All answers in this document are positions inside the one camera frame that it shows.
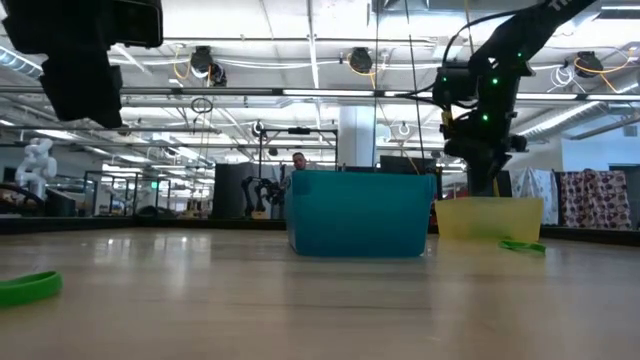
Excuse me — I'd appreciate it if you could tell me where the yellow plastic basket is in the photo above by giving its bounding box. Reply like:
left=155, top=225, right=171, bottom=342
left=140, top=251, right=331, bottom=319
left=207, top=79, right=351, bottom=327
left=433, top=196, right=545, bottom=245

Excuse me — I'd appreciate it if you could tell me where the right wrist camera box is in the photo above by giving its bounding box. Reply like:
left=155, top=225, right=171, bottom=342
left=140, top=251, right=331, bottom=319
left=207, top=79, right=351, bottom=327
left=432, top=64, right=477, bottom=109

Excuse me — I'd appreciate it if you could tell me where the blue plastic basket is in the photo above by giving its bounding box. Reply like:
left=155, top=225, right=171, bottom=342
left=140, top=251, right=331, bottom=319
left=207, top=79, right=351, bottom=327
left=284, top=169, right=437, bottom=259

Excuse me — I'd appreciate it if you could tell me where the long black cable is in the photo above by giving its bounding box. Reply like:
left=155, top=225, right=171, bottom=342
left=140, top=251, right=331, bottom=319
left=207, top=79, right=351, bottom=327
left=402, top=0, right=426, bottom=161

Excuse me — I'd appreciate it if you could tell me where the green rubber band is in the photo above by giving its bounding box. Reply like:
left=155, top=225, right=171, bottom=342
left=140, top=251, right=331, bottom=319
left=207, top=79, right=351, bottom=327
left=498, top=239, right=547, bottom=255
left=0, top=270, right=65, bottom=309

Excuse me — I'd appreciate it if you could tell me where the patterned hanging cloth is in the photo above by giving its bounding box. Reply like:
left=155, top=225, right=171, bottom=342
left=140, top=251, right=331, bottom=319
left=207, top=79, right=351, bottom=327
left=559, top=168, right=632, bottom=230

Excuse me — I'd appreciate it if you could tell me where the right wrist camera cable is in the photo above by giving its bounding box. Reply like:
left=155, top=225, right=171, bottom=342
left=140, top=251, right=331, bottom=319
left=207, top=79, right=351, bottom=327
left=394, top=8, right=524, bottom=101

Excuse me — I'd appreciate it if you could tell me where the black metal rack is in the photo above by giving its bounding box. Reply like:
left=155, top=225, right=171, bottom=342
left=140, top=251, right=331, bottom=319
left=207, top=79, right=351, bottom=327
left=82, top=169, right=172, bottom=217

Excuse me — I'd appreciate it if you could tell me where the black monitor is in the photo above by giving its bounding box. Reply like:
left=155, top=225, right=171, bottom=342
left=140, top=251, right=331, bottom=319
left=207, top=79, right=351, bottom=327
left=378, top=154, right=444, bottom=174

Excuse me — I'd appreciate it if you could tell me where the person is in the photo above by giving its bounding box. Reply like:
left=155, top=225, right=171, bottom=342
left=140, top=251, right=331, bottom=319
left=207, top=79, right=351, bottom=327
left=285, top=151, right=309, bottom=181

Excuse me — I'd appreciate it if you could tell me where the ceiling light strip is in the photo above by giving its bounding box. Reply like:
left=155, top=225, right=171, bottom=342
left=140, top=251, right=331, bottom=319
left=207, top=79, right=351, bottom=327
left=282, top=88, right=640, bottom=101

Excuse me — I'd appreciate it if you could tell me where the thin black hanging cable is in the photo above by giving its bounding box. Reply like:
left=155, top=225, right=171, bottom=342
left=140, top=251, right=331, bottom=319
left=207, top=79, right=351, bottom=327
left=370, top=0, right=380, bottom=170

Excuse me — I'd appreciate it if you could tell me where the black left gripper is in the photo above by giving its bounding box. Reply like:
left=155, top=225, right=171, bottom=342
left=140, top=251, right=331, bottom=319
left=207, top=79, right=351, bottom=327
left=0, top=0, right=164, bottom=129

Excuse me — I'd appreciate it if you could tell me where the black panel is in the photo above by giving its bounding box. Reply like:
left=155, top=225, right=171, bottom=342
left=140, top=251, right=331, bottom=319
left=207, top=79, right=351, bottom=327
left=498, top=169, right=514, bottom=198

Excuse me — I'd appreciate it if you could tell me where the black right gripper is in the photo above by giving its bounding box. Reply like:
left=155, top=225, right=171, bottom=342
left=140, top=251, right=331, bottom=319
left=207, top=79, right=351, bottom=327
left=442, top=49, right=531, bottom=197

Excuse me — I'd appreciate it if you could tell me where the black stand frame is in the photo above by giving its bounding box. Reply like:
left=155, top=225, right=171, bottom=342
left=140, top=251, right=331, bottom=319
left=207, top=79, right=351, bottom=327
left=252, top=126, right=340, bottom=220

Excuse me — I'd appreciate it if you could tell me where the white hanging cloth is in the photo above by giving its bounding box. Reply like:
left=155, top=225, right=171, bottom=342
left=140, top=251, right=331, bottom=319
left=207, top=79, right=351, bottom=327
left=508, top=167, right=560, bottom=225

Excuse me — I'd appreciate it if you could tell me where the black partition screen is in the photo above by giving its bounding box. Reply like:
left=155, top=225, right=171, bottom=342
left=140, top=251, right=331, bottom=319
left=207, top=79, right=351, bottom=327
left=213, top=162, right=279, bottom=220

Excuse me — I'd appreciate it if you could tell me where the white coiled cable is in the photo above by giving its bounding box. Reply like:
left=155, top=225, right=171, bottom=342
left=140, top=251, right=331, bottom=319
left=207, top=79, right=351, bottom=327
left=549, top=64, right=576, bottom=90

